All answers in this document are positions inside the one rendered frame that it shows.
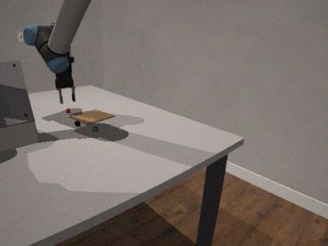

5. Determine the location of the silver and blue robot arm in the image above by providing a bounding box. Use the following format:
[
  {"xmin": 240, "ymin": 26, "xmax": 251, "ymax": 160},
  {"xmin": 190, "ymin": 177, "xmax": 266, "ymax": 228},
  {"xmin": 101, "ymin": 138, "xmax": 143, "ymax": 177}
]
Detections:
[{"xmin": 23, "ymin": 0, "xmax": 92, "ymax": 74}]

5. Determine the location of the tan flat mat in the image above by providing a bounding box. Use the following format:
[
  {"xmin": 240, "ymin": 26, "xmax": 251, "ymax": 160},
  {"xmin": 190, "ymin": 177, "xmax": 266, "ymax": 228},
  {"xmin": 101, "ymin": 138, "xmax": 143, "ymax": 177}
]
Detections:
[{"xmin": 69, "ymin": 110, "xmax": 115, "ymax": 125}]

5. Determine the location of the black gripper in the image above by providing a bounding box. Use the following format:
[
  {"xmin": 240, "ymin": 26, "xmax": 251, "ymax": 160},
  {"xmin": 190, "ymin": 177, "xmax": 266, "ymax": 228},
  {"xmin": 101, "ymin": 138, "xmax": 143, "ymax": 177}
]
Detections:
[{"xmin": 55, "ymin": 48, "xmax": 76, "ymax": 104}]

